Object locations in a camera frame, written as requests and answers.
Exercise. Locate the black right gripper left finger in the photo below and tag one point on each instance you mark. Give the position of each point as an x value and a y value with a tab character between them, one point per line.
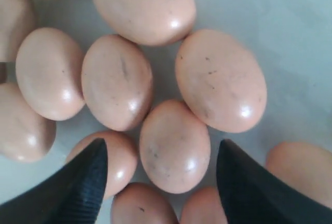
74	194

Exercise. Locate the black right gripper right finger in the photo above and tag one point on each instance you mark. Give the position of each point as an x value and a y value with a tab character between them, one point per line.
251	194

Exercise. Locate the brown egg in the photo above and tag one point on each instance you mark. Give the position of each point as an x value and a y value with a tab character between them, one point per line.
18	19
175	147
303	166
122	158
48	72
141	203
221	81
26	136
149	22
203	206
117	82

